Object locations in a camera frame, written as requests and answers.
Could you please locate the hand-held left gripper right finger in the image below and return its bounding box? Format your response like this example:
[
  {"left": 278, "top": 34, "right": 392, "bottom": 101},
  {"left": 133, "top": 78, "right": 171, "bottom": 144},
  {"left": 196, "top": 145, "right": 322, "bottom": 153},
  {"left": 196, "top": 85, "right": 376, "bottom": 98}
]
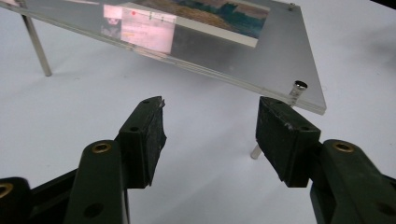
[{"left": 256, "top": 96, "right": 396, "bottom": 224}]

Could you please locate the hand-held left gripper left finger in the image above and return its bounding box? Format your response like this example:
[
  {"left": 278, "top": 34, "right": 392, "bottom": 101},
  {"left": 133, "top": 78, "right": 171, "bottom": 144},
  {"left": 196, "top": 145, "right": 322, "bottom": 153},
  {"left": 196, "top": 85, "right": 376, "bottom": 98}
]
[{"left": 64, "top": 95, "right": 168, "bottom": 224}]

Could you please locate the clear acrylic frame panel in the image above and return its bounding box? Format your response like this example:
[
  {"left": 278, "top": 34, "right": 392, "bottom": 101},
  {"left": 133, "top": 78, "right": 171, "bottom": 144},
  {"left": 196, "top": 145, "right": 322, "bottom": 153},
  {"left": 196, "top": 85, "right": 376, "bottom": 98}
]
[{"left": 0, "top": 0, "right": 328, "bottom": 116}]

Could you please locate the painting print card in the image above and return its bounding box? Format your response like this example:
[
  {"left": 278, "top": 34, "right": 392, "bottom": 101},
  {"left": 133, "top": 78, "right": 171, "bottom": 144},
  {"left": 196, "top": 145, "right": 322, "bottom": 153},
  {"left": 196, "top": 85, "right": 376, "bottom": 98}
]
[{"left": 124, "top": 0, "right": 271, "bottom": 49}]

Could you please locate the metal standoff pin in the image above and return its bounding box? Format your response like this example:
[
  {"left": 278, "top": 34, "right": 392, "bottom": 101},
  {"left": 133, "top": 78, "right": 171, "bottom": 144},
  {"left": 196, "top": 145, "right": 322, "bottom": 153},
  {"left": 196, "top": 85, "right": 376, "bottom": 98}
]
[{"left": 250, "top": 79, "right": 309, "bottom": 161}]

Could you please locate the white table cover sheet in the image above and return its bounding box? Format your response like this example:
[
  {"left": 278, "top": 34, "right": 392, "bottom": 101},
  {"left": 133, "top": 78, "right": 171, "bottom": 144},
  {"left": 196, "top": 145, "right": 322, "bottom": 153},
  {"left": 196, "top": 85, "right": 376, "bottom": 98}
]
[{"left": 0, "top": 0, "right": 396, "bottom": 224}]

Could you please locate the long metal frame leg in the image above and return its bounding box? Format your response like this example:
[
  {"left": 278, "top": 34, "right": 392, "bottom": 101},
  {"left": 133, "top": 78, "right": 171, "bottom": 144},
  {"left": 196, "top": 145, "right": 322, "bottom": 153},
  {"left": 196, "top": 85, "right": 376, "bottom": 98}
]
[{"left": 19, "top": 12, "right": 53, "bottom": 77}]

